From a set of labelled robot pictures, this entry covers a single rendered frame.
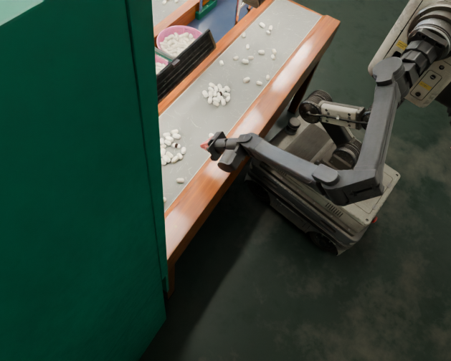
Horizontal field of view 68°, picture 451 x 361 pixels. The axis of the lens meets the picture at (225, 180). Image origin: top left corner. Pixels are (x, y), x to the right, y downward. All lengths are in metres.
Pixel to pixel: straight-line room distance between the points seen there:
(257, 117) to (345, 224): 0.76
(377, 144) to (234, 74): 1.05
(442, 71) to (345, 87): 1.91
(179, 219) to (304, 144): 0.95
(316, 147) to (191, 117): 0.76
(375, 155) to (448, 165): 2.24
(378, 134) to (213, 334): 1.39
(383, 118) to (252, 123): 0.73
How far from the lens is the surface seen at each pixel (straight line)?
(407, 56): 1.11
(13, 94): 0.27
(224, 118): 1.57
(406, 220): 2.61
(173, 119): 1.55
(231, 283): 2.00
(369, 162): 0.87
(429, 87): 1.33
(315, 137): 1.99
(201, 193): 1.31
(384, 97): 1.02
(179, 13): 2.09
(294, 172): 0.94
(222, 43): 1.92
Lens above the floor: 1.92
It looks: 59 degrees down
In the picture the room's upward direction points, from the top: 15 degrees clockwise
